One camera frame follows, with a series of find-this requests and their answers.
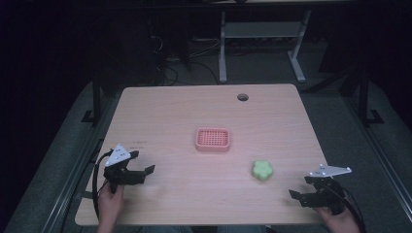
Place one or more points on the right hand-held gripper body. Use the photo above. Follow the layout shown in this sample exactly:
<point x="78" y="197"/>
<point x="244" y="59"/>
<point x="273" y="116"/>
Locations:
<point x="327" y="194"/>

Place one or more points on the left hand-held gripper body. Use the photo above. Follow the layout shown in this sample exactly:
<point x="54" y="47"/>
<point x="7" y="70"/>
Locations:
<point x="118" y="156"/>

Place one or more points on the person's right hand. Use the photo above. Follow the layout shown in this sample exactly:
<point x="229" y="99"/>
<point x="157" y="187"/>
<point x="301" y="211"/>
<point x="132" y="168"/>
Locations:
<point x="338" y="221"/>

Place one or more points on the person's left hand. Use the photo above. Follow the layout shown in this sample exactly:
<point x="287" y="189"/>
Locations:
<point x="110" y="205"/>

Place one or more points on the green flower-shaped soap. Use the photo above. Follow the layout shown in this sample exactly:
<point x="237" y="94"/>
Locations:
<point x="262" y="170"/>

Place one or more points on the black metal stand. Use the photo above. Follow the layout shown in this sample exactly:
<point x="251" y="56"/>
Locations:
<point x="364" y="97"/>
<point x="96" y="97"/>

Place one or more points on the pink slotted soap dish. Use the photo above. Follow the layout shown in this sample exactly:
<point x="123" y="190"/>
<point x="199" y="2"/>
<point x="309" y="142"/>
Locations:
<point x="212" y="139"/>

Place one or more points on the white metal stand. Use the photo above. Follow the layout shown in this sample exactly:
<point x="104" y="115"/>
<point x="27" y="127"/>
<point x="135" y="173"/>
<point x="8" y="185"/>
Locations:
<point x="259" y="29"/>

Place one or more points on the grey metal rail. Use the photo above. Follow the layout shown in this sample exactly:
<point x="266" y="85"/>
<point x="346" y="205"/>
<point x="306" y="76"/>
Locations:
<point x="69" y="187"/>
<point x="382" y="152"/>

